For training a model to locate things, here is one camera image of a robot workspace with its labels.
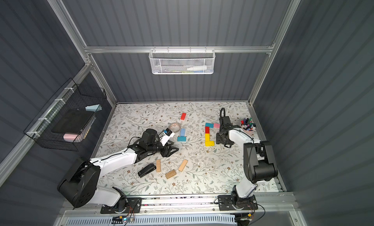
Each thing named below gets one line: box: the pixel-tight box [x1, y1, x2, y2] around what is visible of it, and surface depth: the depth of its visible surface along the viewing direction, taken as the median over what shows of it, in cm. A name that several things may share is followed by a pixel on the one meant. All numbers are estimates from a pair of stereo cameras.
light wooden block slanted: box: [178, 158, 188, 172], surface depth 88 cm
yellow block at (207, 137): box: [205, 133, 210, 142], surface depth 101 cm
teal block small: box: [205, 122, 214, 129], surface depth 108 cm
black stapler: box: [137, 162, 157, 178], surface depth 84 cm
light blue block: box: [180, 128, 186, 137], surface depth 104 cm
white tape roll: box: [169, 122, 182, 133], surface depth 107 cm
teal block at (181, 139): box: [177, 136, 187, 142], surface depth 101 cm
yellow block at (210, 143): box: [205, 140, 215, 147], surface depth 98 cm
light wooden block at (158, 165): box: [155, 159, 162, 173], surface depth 88 cm
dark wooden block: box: [165, 169, 177, 180], surface depth 85 cm
